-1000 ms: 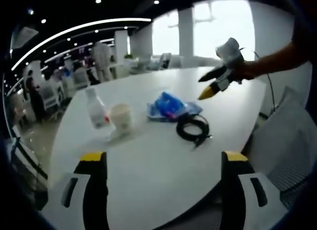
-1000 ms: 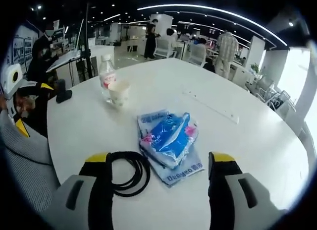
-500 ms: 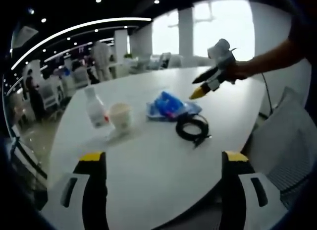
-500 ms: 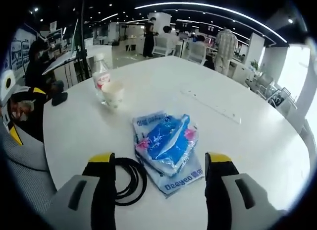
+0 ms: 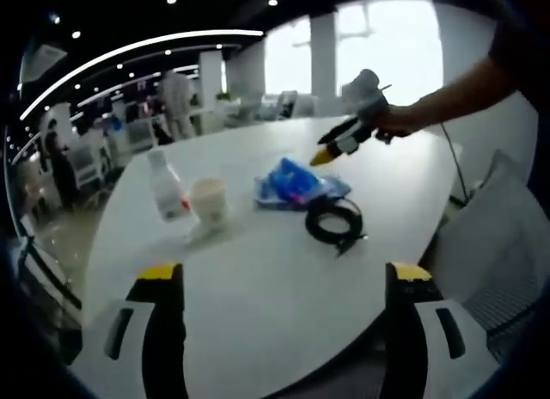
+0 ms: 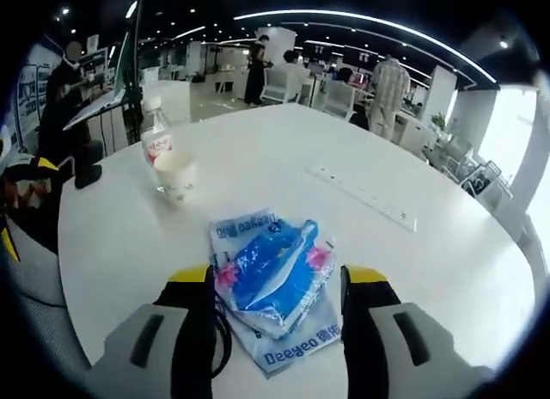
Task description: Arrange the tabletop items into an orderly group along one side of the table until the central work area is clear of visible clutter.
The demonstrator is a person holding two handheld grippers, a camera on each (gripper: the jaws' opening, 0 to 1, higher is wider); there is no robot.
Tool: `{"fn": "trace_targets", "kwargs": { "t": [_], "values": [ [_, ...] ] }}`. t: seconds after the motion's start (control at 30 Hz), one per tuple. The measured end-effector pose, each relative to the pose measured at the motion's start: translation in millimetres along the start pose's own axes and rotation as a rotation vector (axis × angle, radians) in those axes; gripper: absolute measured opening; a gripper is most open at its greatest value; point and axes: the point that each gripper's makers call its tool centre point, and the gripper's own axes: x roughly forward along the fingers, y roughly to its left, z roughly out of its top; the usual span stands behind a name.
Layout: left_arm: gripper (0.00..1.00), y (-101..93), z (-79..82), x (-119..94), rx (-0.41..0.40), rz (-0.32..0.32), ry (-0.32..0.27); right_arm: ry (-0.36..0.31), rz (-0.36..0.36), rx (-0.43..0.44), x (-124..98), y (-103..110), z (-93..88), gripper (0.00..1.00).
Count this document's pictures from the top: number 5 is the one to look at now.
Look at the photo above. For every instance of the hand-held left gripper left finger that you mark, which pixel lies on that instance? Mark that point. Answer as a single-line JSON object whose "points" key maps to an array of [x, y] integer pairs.
{"points": [[163, 343]]}

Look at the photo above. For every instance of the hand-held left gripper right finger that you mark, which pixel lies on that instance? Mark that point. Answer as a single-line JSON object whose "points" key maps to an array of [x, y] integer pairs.
{"points": [[404, 343]]}

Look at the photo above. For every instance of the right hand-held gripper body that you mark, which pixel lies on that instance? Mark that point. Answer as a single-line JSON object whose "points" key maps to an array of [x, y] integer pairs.
{"points": [[369, 100]]}

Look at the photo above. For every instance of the blue pad plastic package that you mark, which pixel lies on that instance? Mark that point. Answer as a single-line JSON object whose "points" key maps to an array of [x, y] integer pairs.
{"points": [[335, 186]]}

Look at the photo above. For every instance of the blue tissue pack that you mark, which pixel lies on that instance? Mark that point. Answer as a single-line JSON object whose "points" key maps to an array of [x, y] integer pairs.
{"points": [[292, 179]]}

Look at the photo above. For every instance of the white paper cup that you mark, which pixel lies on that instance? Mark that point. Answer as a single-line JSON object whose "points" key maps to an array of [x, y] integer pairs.
{"points": [[209, 203]]}

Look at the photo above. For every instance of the clear plastic water bottle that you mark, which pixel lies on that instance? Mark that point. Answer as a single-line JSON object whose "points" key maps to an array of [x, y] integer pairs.
{"points": [[165, 188]]}

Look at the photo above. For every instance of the person's right hand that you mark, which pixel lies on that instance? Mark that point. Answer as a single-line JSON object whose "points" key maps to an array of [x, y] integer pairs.
{"points": [[399, 120]]}

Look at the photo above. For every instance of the potted green plant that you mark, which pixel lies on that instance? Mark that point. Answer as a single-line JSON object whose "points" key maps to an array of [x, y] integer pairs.
{"points": [[222, 96]]}

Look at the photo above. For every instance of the white table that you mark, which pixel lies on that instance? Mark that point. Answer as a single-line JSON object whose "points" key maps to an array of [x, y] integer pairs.
{"points": [[275, 296]]}

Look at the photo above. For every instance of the grey mesh office chair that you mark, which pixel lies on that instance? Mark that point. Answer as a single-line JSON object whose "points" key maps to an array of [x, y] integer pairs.
{"points": [[494, 253]]}

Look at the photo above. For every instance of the white office chair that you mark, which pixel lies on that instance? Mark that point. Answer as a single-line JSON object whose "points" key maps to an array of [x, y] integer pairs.
{"points": [[139, 134], [86, 163]]}

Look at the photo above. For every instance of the curved ceiling light strip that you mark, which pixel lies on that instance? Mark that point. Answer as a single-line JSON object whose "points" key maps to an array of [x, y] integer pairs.
{"points": [[142, 44]]}

